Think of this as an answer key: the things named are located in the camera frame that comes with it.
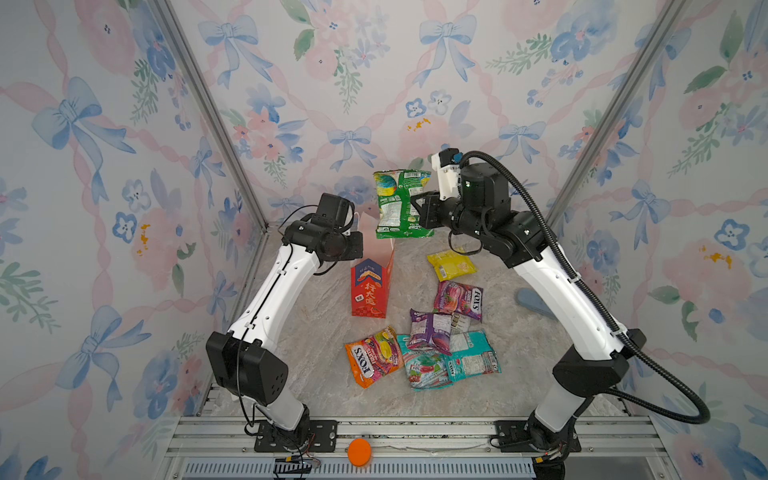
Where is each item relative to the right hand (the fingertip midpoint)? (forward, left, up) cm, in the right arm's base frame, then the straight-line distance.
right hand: (413, 196), depth 64 cm
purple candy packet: (-13, -6, -39) cm, 41 cm away
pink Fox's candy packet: (-1, -19, -41) cm, 46 cm away
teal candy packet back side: (-18, -18, -42) cm, 49 cm away
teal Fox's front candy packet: (-22, -5, -42) cm, 47 cm away
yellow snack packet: (+13, -15, -41) cm, 45 cm away
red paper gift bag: (-3, +10, -24) cm, 27 cm away
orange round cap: (-42, +11, -35) cm, 56 cm away
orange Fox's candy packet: (-19, +9, -41) cm, 46 cm away
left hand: (+2, +14, -18) cm, 22 cm away
